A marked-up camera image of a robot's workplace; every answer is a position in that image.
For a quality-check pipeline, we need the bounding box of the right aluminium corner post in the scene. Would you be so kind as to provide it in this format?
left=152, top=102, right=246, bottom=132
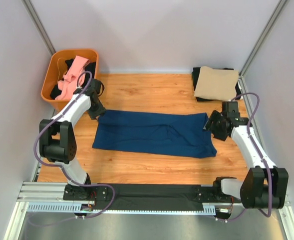
left=240, top=0, right=289, bottom=78

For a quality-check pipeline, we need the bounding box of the folded beige t shirt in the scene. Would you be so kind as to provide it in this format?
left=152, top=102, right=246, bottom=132
left=194, top=66, right=239, bottom=101

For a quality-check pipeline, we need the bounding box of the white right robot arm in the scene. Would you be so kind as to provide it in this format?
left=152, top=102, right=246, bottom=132
left=204, top=101, right=289, bottom=210

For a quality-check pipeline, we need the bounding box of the black garment in basket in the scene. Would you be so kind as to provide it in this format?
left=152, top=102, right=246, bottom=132
left=50, top=57, right=96, bottom=100

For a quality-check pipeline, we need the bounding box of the orange plastic laundry basket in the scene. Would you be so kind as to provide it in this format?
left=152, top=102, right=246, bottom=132
left=40, top=48, right=100, bottom=112

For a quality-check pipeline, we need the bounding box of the blue printed t shirt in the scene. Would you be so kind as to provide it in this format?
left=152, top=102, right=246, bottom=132
left=92, top=110, right=217, bottom=159

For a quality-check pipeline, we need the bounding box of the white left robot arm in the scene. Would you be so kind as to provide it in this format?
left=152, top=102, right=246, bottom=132
left=36, top=79, right=106, bottom=201

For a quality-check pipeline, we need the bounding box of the pink t shirt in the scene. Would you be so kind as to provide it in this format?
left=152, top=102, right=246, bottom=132
left=54, top=55, right=90, bottom=100

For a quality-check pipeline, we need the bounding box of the left aluminium corner post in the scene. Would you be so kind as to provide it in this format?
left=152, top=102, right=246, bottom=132
left=22, top=0, right=56, bottom=55

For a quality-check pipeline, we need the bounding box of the aluminium front rail frame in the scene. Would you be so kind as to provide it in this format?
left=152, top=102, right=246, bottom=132
left=16, top=181, right=291, bottom=218

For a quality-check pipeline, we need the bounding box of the aluminium corner post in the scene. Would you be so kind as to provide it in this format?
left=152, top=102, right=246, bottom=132
left=22, top=0, right=56, bottom=55
left=240, top=0, right=289, bottom=78

